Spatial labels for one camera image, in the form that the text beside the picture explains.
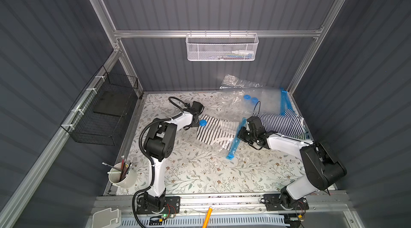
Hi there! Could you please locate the clear vacuum bag blue zipper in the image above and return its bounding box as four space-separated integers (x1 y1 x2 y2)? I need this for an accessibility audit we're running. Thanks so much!
219 74 290 116

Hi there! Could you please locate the blue white striped garment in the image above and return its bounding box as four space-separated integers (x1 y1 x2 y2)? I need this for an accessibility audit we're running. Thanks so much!
253 109 306 137

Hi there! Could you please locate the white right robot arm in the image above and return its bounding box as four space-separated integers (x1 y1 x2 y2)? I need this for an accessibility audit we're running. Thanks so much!
237 116 347 208

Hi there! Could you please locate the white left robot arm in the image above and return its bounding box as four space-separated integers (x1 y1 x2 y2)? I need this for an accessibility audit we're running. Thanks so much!
139 101 204 198

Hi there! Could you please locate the black white striped garment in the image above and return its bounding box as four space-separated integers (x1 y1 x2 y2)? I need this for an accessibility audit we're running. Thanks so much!
196 115 239 150

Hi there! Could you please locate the blue round valve cap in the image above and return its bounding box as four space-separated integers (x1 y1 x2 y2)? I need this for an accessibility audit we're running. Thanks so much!
251 97 259 105

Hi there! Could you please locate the white pen cup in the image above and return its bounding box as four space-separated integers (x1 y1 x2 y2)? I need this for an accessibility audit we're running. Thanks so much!
108 163 137 189

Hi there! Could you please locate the orange pencil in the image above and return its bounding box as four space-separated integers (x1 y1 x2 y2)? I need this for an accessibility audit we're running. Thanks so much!
202 207 213 228

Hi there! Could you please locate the black corrugated cable conduit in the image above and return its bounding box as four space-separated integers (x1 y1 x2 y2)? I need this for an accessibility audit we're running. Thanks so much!
131 96 193 228

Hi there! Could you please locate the white wire wall basket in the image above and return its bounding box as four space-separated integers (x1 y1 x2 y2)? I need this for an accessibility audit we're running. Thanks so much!
185 33 259 62

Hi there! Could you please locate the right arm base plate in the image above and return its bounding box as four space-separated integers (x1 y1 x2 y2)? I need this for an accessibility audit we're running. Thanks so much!
260 193 309 211

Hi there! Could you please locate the white vented cable duct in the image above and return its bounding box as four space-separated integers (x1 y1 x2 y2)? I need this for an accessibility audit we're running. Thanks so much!
118 214 286 228

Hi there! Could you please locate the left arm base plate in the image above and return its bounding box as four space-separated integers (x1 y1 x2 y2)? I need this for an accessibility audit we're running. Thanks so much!
136 195 181 215

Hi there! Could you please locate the black wire wall basket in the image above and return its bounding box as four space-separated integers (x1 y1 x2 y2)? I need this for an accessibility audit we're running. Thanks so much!
61 70 139 146

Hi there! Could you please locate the white plastic bracket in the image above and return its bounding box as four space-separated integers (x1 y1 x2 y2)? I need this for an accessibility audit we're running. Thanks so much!
92 208 122 228

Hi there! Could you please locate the aluminium corner frame post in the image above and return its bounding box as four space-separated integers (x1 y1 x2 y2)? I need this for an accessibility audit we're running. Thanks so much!
287 0 346 95

